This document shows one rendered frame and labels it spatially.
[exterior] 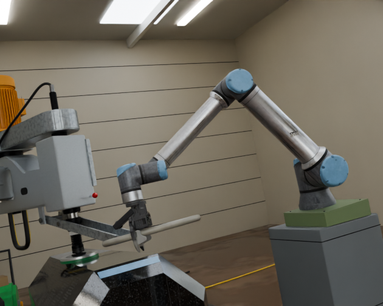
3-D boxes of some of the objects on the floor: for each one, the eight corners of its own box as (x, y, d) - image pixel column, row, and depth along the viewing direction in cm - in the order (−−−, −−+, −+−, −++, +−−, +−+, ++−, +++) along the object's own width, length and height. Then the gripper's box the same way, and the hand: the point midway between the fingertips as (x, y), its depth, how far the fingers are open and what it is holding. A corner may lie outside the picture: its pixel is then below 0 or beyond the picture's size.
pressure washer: (-10, 355, 376) (-25, 255, 381) (33, 343, 385) (17, 246, 391) (-18, 370, 342) (-34, 260, 347) (29, 357, 352) (13, 251, 357)
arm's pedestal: (350, 355, 255) (321, 212, 260) (429, 383, 210) (393, 210, 216) (284, 387, 232) (254, 229, 237) (357, 427, 187) (318, 231, 193)
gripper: (140, 200, 183) (151, 249, 180) (148, 200, 195) (159, 246, 192) (121, 204, 184) (132, 254, 181) (131, 204, 196) (141, 251, 193)
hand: (139, 249), depth 187 cm, fingers closed on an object, 5 cm apart
